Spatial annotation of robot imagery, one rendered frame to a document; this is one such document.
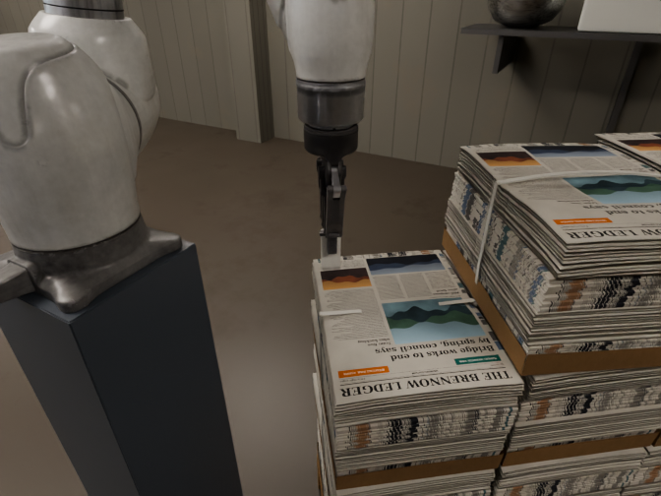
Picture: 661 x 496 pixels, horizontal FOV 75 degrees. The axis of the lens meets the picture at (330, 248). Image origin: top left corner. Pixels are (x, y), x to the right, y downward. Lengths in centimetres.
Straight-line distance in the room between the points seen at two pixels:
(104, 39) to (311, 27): 30
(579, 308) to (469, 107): 314
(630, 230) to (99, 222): 64
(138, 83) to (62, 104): 20
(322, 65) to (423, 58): 323
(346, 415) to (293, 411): 102
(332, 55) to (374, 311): 43
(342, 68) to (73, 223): 36
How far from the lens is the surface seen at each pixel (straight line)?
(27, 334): 70
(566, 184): 77
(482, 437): 80
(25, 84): 55
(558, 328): 68
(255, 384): 178
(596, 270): 63
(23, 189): 56
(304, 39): 55
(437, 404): 69
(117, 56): 71
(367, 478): 81
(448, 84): 373
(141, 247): 63
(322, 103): 56
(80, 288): 59
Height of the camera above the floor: 132
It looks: 31 degrees down
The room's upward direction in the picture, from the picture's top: straight up
